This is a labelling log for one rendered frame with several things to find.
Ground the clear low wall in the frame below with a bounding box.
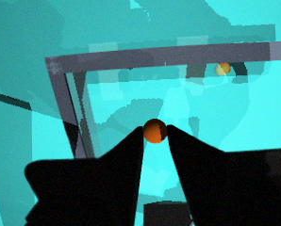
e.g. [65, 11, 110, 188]
[66, 73, 102, 158]

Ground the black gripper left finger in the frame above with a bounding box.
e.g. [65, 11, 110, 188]
[25, 126, 144, 226]

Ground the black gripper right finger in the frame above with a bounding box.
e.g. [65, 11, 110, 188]
[167, 124, 281, 226]

